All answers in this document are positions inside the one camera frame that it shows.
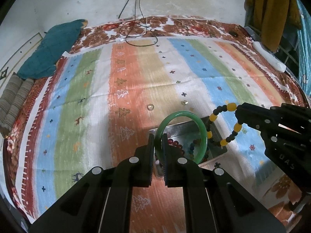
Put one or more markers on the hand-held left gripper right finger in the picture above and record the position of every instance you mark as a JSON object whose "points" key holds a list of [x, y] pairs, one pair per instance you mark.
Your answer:
{"points": [[165, 150]]}

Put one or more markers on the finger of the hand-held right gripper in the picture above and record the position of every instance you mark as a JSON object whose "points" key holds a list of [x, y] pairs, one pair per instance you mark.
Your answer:
{"points": [[257, 111], [252, 123]]}

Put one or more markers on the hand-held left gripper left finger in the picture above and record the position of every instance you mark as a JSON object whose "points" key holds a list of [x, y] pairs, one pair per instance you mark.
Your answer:
{"points": [[151, 150]]}

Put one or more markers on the silver metal tin box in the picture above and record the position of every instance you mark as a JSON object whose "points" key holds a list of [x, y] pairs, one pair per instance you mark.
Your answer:
{"points": [[179, 129]]}

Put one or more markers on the green jade bangle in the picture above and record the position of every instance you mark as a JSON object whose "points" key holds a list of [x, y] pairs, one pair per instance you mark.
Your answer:
{"points": [[179, 113]]}

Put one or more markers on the white power strip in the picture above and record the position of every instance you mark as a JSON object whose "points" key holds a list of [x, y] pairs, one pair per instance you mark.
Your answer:
{"points": [[269, 57]]}

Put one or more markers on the striped colourful mat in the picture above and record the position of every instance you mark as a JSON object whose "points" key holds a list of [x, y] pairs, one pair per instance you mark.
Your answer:
{"points": [[145, 77]]}

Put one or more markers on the teal patterned curtain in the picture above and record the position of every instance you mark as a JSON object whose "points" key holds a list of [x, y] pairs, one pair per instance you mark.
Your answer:
{"points": [[305, 41]]}

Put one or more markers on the mustard yellow hanging garment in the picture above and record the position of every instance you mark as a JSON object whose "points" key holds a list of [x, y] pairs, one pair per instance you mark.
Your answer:
{"points": [[269, 9]]}

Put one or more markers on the teal cloth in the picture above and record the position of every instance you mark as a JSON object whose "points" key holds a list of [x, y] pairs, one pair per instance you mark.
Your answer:
{"points": [[48, 51]]}

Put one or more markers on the grey-brown folded cushion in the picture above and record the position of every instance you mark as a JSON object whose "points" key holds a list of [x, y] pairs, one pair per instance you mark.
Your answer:
{"points": [[14, 102]]}

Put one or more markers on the grey metal frame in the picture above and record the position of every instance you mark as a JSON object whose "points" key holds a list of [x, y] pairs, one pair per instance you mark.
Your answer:
{"points": [[289, 53]]}

